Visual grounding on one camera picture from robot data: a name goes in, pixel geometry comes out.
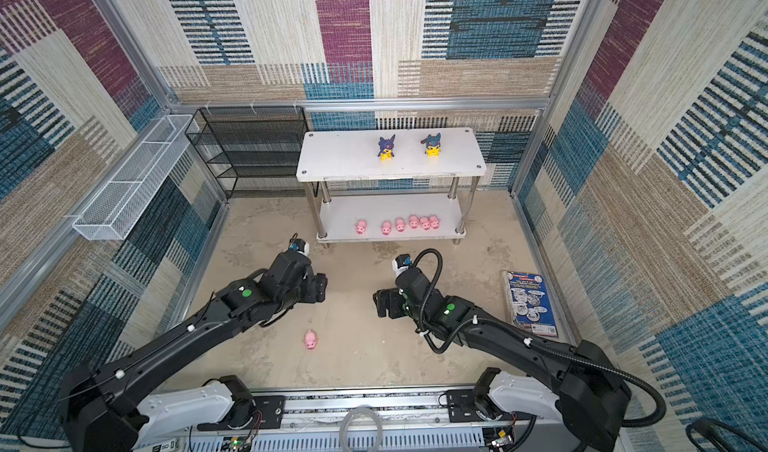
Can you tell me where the blue yellow toy figure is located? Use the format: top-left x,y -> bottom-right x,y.
420,133 -> 441,157

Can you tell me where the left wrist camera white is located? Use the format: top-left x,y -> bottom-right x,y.
288,233 -> 309,256

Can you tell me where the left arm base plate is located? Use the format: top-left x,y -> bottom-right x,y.
195,395 -> 286,434

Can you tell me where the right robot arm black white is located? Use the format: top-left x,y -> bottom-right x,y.
373,248 -> 667,451

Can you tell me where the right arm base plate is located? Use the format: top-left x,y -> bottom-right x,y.
445,388 -> 500,423

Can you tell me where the clear tubing coil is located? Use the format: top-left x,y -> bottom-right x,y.
339,406 -> 384,452

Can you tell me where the white wire mesh basket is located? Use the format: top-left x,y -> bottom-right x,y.
73,114 -> 192,241

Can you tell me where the white two-tier shelf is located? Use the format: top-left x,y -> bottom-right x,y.
296,127 -> 487,244

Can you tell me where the blue picture book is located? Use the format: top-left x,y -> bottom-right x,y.
501,270 -> 558,338

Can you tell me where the black wire mesh rack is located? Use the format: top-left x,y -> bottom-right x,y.
185,106 -> 309,198

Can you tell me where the purple yellow toy figure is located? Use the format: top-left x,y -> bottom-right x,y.
377,134 -> 396,160

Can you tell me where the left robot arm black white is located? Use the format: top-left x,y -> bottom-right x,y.
59,249 -> 328,451

